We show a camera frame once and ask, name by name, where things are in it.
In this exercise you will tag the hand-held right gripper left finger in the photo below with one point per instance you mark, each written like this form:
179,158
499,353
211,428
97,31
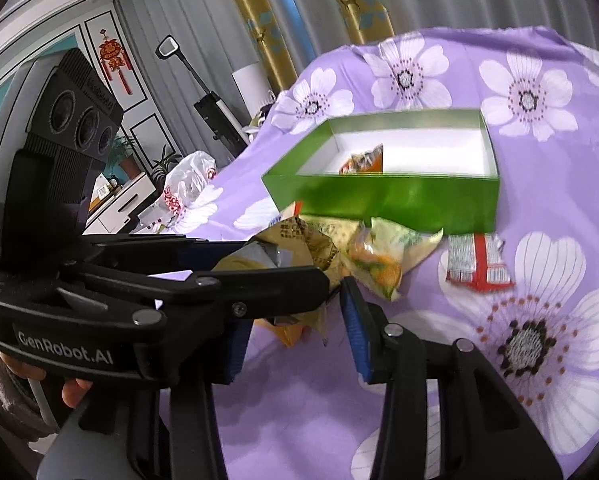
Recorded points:
234,350

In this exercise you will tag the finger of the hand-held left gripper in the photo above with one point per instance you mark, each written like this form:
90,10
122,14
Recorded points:
269,287
169,255

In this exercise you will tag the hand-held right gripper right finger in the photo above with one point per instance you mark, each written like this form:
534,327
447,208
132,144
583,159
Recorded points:
357,335

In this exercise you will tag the gold foil snack packet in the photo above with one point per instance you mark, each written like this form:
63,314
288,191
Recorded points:
304,240

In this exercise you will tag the green cardboard box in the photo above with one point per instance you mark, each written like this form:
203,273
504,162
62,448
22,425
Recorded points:
379,200

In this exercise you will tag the person's left forearm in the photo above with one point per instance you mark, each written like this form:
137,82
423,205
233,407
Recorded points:
4,400

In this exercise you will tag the person's left hand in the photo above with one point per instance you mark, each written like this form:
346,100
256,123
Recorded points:
74,392

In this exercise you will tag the potted plant in clay pot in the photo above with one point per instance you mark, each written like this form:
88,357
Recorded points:
124,152

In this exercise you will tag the white low cabinet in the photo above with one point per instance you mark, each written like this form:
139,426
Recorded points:
124,200

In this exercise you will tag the white plastic bag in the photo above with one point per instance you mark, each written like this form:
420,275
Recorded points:
189,180

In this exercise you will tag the green corn snack packet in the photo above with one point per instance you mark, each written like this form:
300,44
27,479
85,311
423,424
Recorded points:
379,260

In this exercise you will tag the green potted plant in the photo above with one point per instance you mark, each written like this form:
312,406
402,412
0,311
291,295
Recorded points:
162,162

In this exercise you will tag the red snack packet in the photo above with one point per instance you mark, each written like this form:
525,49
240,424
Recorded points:
479,265

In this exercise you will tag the black stick vacuum cleaner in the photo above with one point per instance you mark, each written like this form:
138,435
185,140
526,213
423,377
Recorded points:
214,110

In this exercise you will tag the orange snack packet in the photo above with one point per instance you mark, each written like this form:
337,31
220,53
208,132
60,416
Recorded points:
364,162

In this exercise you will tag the grey curtain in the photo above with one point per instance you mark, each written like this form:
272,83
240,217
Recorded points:
179,20

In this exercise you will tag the white box-shaped appliance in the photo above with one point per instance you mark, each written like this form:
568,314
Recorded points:
252,85

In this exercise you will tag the purple floral bedsheet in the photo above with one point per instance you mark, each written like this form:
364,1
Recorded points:
554,200

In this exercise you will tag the yellow patterned curtain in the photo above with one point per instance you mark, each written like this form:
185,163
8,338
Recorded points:
354,0
259,25

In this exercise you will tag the red knot wall ornament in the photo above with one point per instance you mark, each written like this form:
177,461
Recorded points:
114,57

